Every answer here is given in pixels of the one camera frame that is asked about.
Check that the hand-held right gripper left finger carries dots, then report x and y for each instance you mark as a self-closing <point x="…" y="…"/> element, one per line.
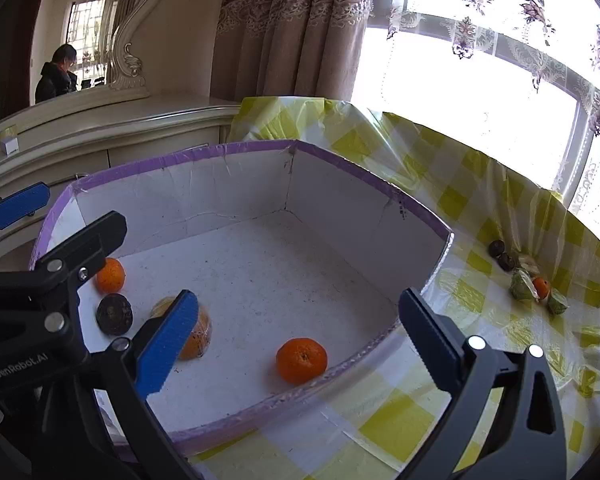
<point x="170" y="345"/>

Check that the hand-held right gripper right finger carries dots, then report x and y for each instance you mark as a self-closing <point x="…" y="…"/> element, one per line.
<point x="430" y="340"/>

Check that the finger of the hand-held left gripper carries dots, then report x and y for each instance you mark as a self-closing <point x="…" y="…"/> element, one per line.
<point x="92" y="240"/>
<point x="17" y="206"/>

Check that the dark brown round fruit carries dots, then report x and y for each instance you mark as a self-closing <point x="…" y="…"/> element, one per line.
<point x="496" y="248"/>
<point x="114" y="314"/>
<point x="506" y="262"/>

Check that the pale yellow fruit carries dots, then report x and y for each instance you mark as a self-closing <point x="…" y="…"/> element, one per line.
<point x="528" y="263"/>

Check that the purple cardboard box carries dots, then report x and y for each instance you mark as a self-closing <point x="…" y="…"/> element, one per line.
<point x="280" y="270"/>

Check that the plastic wrapped orange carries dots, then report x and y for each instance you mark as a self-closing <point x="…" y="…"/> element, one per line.
<point x="201" y="340"/>

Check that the small white box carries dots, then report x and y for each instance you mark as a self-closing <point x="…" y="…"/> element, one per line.
<point x="10" y="142"/>

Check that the green wrapped fruit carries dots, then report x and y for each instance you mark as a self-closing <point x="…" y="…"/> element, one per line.
<point x="558" y="302"/>
<point x="523" y="286"/>

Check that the cream dresser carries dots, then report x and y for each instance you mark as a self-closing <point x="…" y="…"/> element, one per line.
<point x="130" y="135"/>

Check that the small orange tangerine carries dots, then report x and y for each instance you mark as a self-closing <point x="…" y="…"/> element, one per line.
<point x="541" y="287"/>

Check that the yellow checked tablecloth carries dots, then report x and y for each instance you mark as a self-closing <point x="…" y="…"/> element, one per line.
<point x="480" y="195"/>

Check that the ornate framed mirror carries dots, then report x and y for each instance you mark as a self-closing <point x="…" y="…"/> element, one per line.
<point x="130" y="60"/>

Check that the brown floral curtain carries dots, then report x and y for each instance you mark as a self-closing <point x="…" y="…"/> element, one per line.
<point x="290" y="35"/>

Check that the sheer floral curtain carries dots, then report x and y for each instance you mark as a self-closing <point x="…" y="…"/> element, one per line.
<point x="467" y="35"/>

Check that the white window frame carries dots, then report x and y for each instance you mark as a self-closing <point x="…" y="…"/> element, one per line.
<point x="582" y="135"/>

